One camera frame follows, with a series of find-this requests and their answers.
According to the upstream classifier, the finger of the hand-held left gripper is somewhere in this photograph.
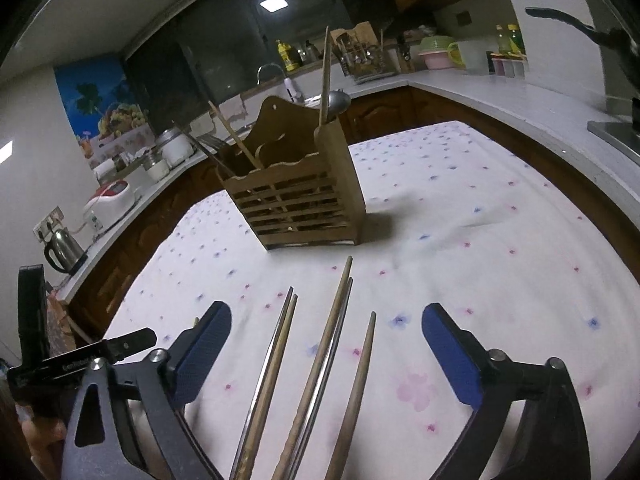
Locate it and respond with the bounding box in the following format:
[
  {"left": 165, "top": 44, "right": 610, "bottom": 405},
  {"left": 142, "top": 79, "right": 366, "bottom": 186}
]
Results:
[
  {"left": 102, "top": 327, "right": 158, "bottom": 363},
  {"left": 17, "top": 264, "right": 52, "bottom": 367}
]

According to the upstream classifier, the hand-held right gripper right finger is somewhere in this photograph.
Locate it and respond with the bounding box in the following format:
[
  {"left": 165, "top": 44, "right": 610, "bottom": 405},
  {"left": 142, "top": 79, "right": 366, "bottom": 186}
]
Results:
[{"left": 420, "top": 302, "right": 592, "bottom": 480}]

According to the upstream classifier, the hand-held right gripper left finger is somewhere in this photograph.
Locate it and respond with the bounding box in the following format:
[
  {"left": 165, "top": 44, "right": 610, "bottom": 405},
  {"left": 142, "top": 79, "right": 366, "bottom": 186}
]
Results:
[{"left": 61, "top": 300, "right": 233, "bottom": 480}]

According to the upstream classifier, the wooden slatted utensil holder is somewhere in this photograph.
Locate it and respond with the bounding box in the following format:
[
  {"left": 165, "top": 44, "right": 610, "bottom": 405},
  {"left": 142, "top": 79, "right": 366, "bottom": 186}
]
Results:
[{"left": 216, "top": 95, "right": 367, "bottom": 251}]

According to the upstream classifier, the metal spoon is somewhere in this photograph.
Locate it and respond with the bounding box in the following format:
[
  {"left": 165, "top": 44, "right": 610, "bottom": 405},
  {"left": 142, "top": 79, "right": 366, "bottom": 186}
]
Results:
[{"left": 327, "top": 88, "right": 352, "bottom": 114}]

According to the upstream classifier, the person's left hand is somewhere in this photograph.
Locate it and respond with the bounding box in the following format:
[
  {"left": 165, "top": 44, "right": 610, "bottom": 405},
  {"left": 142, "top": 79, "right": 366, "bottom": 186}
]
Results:
[{"left": 22, "top": 417, "right": 68, "bottom": 468}]

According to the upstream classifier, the floral patterned cloth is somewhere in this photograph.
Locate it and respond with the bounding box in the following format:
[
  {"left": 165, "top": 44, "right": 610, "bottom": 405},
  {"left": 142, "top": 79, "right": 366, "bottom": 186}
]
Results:
[{"left": 47, "top": 287, "right": 76, "bottom": 346}]

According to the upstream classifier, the steel electric kettle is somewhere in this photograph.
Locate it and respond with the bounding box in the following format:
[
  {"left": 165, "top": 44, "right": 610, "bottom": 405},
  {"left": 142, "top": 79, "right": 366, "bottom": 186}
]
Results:
[{"left": 44, "top": 227, "right": 88, "bottom": 273}]

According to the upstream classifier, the white floral tablecloth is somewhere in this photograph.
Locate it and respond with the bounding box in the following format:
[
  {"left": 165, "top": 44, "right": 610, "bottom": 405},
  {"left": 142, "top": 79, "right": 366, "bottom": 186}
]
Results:
[{"left": 100, "top": 120, "right": 640, "bottom": 480}]

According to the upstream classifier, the white and red rice cooker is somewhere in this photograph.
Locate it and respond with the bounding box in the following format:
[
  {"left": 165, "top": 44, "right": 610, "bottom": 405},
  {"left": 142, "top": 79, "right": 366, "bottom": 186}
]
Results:
[{"left": 82, "top": 180, "right": 143, "bottom": 233}]

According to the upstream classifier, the glass jar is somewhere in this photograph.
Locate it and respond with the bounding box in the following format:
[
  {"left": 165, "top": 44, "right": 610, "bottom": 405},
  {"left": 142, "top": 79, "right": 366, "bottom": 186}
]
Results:
[{"left": 142, "top": 154, "right": 171, "bottom": 183}]

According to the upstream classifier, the white pot with lid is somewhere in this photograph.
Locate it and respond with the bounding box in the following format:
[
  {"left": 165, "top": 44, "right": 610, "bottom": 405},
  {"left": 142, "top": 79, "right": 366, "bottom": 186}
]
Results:
[{"left": 155, "top": 127, "right": 196, "bottom": 168}]

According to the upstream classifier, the kitchen counter with wooden cabinets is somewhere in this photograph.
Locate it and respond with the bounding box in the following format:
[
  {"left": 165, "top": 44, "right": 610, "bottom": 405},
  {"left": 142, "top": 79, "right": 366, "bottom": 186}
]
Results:
[{"left": 55, "top": 67, "right": 640, "bottom": 341}]

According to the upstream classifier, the gas stove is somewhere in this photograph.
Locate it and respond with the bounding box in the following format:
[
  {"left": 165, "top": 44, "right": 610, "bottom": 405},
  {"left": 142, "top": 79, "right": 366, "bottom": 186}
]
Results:
[{"left": 587, "top": 105, "right": 640, "bottom": 148}]

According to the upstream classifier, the chrome kitchen faucet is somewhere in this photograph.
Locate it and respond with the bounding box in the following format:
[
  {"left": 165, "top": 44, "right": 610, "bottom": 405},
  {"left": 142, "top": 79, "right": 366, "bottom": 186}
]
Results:
[{"left": 256, "top": 62, "right": 302, "bottom": 102}]

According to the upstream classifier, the pink plastic bowl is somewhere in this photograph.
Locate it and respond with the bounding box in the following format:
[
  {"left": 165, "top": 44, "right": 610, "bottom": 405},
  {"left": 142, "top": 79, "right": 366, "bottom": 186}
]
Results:
[{"left": 419, "top": 51, "right": 453, "bottom": 71}]

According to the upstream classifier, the row of spice jars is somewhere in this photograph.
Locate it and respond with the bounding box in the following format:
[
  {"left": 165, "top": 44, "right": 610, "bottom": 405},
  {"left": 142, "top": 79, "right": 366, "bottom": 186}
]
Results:
[{"left": 490, "top": 52, "right": 528, "bottom": 78}]

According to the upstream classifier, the white plastic pitcher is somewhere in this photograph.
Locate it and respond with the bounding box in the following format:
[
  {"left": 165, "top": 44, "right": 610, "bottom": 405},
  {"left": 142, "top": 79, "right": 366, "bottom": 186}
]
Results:
[{"left": 452, "top": 40, "right": 493, "bottom": 76}]

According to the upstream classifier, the dark kitchen window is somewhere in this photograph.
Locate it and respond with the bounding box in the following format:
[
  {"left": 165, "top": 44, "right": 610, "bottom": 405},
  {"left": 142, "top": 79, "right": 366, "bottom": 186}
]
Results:
[{"left": 122, "top": 0, "right": 401, "bottom": 121}]

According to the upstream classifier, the black wok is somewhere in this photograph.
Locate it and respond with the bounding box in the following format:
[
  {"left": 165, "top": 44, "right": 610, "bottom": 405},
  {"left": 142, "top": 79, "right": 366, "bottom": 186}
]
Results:
[{"left": 525, "top": 7, "right": 640, "bottom": 91}]

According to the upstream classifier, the wall outlet strip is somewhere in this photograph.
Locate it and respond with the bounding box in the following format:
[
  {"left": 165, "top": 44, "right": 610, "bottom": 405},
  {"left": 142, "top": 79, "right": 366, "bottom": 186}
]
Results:
[{"left": 32, "top": 206, "right": 67, "bottom": 238}]

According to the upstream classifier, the tropical fruit wall poster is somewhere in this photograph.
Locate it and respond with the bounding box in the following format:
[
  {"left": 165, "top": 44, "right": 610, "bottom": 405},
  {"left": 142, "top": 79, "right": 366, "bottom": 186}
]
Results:
[{"left": 54, "top": 55, "right": 151, "bottom": 171}]

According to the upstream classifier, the wire dish rack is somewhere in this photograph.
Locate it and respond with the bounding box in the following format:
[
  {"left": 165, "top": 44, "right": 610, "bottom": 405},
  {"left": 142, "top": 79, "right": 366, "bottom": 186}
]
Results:
[{"left": 335, "top": 35, "right": 396, "bottom": 85}]

